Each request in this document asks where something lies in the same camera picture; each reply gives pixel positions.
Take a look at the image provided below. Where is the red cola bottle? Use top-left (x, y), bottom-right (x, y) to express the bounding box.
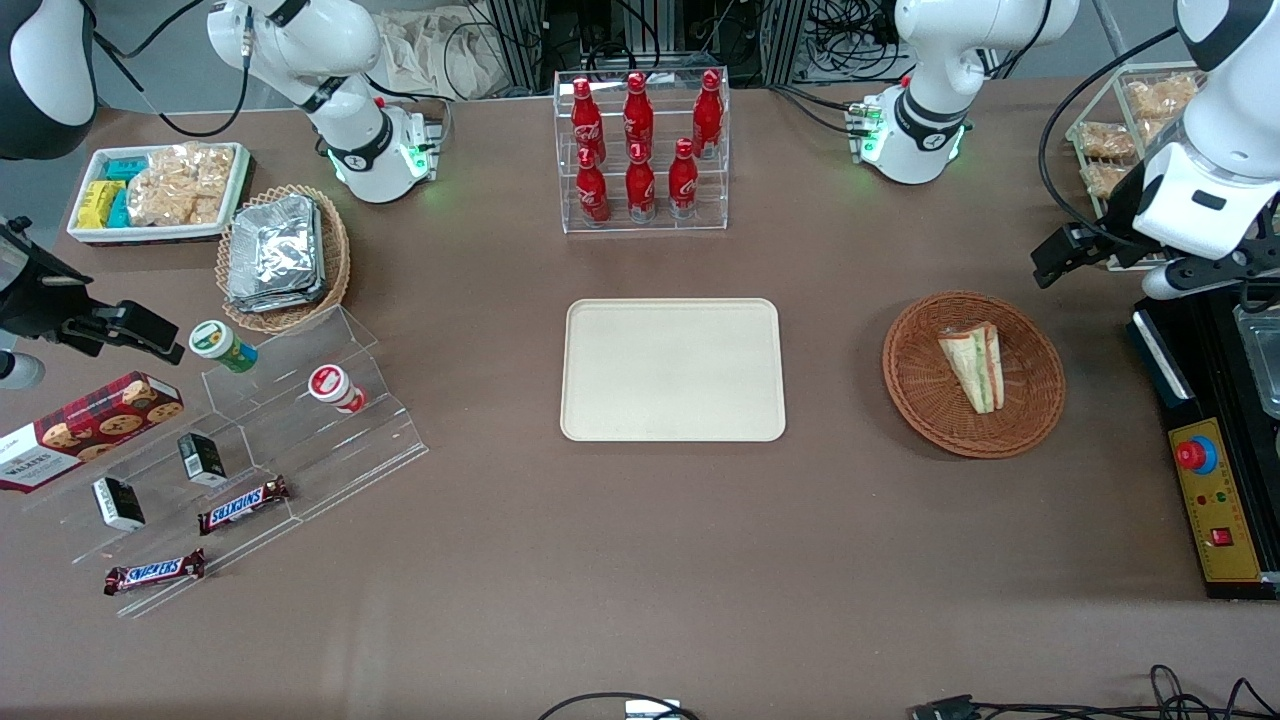
top-left (576, 147), bottom-right (611, 224)
top-left (625, 144), bottom-right (658, 222)
top-left (623, 71), bottom-right (655, 156)
top-left (571, 77), bottom-right (605, 161)
top-left (667, 138), bottom-right (700, 220)
top-left (692, 69), bottom-right (725, 159)

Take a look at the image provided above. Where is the small black box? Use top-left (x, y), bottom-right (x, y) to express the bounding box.
top-left (177, 431), bottom-right (228, 488)
top-left (92, 476), bottom-right (147, 533)

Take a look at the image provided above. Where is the black equipment rack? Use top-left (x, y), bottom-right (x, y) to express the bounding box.
top-left (478, 0), bottom-right (813, 89)

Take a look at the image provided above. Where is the black connector with cables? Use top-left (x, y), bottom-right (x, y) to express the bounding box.
top-left (908, 664), bottom-right (1280, 720)

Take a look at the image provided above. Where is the green lidded yogurt cup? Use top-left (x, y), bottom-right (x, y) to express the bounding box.
top-left (189, 320), bottom-right (259, 375)

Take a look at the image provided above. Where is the tan wicker basket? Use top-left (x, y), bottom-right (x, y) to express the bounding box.
top-left (216, 184), bottom-right (352, 335)

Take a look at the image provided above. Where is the clear acrylic bottle rack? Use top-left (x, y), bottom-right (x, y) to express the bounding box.
top-left (553, 66), bottom-right (732, 235)

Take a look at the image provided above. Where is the beige cloth bag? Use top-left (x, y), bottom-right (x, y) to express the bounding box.
top-left (372, 8), bottom-right (503, 102)

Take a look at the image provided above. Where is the black control box yellow panel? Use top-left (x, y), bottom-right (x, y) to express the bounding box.
top-left (1127, 288), bottom-right (1280, 602)

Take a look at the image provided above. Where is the yellow snack packet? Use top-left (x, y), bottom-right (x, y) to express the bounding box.
top-left (76, 179), bottom-right (127, 230)

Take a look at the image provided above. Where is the beige plastic tray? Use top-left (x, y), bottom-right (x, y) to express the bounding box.
top-left (560, 298), bottom-right (788, 443)

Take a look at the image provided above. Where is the silver foil pack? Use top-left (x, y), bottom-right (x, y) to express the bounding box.
top-left (226, 270), bottom-right (327, 315)
top-left (230, 194), bottom-right (323, 293)

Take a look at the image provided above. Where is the metal tray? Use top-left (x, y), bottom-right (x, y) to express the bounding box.
top-left (1234, 304), bottom-right (1280, 420)

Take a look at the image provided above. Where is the clear acrylic stepped stand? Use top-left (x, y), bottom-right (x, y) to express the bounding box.
top-left (20, 305), bottom-right (431, 618)

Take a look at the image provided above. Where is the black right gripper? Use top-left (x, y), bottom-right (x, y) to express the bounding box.
top-left (0, 215), bottom-right (187, 365)

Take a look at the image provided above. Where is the red tartan cookie box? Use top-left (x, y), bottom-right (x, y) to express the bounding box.
top-left (0, 371), bottom-right (187, 494)

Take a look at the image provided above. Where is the Snickers chocolate bar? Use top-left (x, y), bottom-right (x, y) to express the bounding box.
top-left (197, 476), bottom-right (292, 536)
top-left (103, 548), bottom-right (207, 597)

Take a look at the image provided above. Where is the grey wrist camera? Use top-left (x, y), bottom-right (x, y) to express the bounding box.
top-left (0, 350), bottom-right (47, 392)
top-left (1140, 250), bottom-right (1263, 302)

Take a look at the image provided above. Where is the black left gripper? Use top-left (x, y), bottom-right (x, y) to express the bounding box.
top-left (1032, 162), bottom-right (1153, 290)

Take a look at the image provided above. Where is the triangle sandwich in wrap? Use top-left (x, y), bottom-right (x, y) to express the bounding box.
top-left (937, 322), bottom-right (1005, 416)

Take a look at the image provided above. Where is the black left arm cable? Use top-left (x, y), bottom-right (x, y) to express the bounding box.
top-left (1037, 27), bottom-right (1183, 247)

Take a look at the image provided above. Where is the brown wicker basket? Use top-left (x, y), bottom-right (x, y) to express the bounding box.
top-left (882, 291), bottom-right (1067, 460)

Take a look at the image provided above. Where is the white wire basket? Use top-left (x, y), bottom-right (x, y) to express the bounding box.
top-left (1064, 61), bottom-right (1203, 273)

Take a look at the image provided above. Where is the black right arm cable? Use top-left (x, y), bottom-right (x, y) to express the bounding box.
top-left (92, 0), bottom-right (253, 140)

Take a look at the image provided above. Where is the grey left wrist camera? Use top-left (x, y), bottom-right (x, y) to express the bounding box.
top-left (1140, 250), bottom-right (1263, 302)

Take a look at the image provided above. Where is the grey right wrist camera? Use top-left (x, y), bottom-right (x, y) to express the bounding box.
top-left (0, 350), bottom-right (47, 392)

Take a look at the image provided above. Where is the red strawberry yogurt cup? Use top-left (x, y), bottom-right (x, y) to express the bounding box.
top-left (307, 364), bottom-right (368, 415)

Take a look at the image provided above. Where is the clear bag of crackers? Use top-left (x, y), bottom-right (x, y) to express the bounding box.
top-left (127, 175), bottom-right (227, 227)
top-left (148, 142), bottom-right (237, 193)

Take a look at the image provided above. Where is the white rectangular snack tray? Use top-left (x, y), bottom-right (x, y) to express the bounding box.
top-left (67, 142), bottom-right (252, 246)

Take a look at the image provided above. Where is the black table cable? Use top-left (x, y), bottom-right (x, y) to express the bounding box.
top-left (537, 691), bottom-right (703, 720)

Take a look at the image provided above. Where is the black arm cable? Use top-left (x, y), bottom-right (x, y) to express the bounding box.
top-left (1037, 27), bottom-right (1183, 247)
top-left (92, 0), bottom-right (253, 140)

